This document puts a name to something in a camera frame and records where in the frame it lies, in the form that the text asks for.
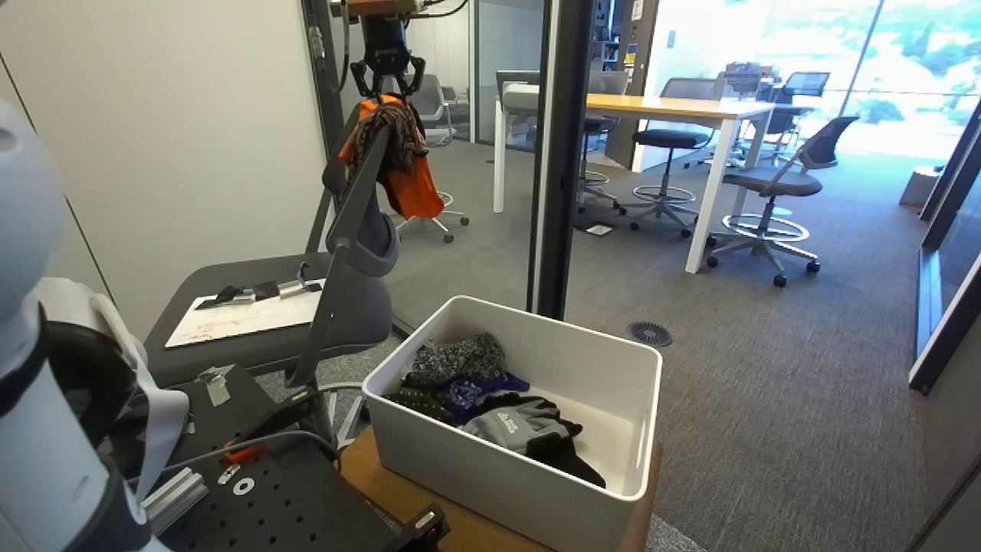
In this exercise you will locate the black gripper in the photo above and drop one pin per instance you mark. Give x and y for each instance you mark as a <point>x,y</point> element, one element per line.
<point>386,59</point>

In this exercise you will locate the dark brown cloth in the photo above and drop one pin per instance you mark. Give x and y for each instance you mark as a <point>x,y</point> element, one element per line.
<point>403,127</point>

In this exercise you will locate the orange cloth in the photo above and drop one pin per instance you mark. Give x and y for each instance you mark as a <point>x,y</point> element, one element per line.
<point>412,195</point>

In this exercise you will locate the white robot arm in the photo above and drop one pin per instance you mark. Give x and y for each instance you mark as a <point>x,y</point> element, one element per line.
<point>60,494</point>

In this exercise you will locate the grey mesh office chair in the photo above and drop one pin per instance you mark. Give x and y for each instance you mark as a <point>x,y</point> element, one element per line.
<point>352,254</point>

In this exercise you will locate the black white speckled cloth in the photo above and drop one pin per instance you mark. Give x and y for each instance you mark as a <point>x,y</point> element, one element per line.
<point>472,356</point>

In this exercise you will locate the blue patterned cloth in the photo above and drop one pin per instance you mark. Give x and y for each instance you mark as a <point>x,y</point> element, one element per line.
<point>464,397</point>

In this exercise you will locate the grey and black glove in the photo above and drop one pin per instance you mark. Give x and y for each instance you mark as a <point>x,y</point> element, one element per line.
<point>533,428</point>

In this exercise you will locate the black door frame pillar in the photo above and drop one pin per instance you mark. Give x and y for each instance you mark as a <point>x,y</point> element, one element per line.
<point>562,111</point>

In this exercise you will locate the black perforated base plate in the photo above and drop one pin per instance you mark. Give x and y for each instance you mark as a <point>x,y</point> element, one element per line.
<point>292,497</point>

